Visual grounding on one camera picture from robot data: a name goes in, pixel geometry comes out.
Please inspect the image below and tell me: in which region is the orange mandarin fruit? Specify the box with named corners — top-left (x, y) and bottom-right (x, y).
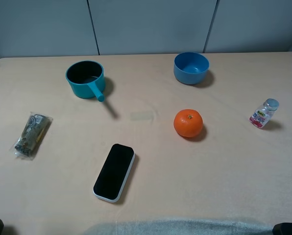
top-left (173, 109), bottom-right (203, 138)

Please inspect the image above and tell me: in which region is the blue plastic bowl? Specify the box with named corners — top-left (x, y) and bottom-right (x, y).
top-left (173, 52), bottom-right (210, 85)

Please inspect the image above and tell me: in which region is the black object bottom right corner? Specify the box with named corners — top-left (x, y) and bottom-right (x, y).
top-left (272, 222), bottom-right (292, 235)

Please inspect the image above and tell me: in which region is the grey cloth at table edge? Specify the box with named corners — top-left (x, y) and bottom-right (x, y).
top-left (83, 217), bottom-right (274, 235)

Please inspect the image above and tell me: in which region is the teal saucepan with handle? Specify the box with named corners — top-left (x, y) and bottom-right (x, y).
top-left (66, 61), bottom-right (106, 102)

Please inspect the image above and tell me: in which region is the small clear candy bottle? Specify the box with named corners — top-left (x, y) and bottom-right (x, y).
top-left (249, 98), bottom-right (279, 129)

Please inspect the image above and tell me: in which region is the clear snack packet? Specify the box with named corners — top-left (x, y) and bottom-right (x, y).
top-left (10, 112), bottom-right (53, 161)

